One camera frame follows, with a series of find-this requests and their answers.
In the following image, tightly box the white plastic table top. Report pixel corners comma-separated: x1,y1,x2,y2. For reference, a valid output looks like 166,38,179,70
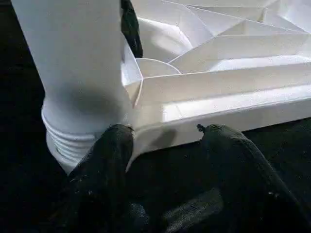
45,0,311,176

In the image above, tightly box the white plastic table leg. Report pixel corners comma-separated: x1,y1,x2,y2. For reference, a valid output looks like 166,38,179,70
11,0,133,149

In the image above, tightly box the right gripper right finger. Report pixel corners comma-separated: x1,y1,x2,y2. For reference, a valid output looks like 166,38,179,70
196,123,311,233

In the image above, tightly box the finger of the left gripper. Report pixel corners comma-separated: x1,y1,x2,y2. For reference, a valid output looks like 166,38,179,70
120,0,144,59

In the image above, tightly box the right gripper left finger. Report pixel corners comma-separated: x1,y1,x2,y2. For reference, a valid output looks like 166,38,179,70
48,123,136,233

